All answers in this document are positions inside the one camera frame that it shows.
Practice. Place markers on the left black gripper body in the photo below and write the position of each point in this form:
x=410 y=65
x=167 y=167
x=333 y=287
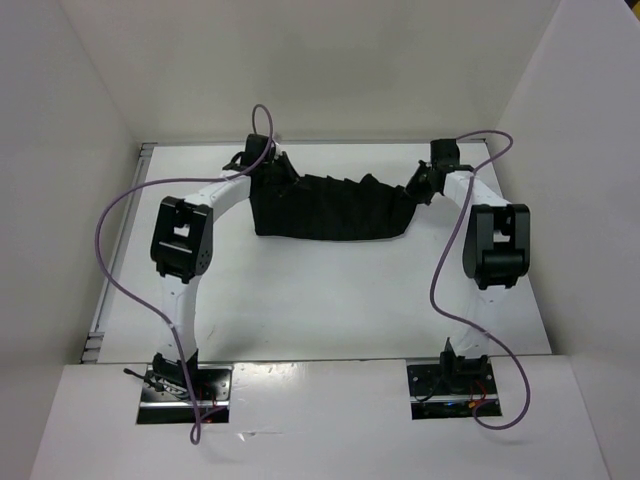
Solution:
x=278 y=175

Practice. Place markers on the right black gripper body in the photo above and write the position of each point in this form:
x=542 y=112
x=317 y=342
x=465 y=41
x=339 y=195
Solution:
x=419 y=185

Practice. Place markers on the black skirt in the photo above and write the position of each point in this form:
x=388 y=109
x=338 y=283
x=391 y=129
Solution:
x=328 y=209

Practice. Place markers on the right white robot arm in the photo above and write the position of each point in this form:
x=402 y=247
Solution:
x=495 y=255

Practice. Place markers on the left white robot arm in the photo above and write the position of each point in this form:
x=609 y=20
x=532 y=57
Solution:
x=182 y=250

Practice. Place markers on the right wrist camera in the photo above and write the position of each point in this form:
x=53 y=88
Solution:
x=445 y=154

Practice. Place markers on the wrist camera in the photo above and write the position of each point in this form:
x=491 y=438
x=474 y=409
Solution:
x=445 y=154
x=258 y=146

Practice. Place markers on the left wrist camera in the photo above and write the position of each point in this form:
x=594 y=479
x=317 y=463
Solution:
x=258 y=146

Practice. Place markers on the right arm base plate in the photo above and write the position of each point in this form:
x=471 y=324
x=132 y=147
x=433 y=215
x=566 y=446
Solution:
x=432 y=397

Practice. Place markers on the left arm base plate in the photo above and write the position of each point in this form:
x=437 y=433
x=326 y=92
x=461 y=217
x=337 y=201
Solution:
x=163 y=404

